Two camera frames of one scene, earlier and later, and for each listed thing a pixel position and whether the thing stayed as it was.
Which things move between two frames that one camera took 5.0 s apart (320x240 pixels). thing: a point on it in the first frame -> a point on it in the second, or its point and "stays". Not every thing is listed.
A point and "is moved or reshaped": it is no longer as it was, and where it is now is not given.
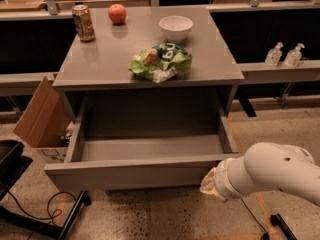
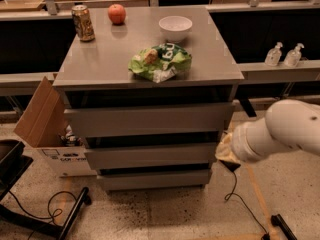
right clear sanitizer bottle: [293, 56] stays
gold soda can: [83, 21] stays
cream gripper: [222, 178] -> [239, 142]
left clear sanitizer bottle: [274, 55] stays
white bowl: [175, 27] stays
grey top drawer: [119, 144] is moved or reshaped
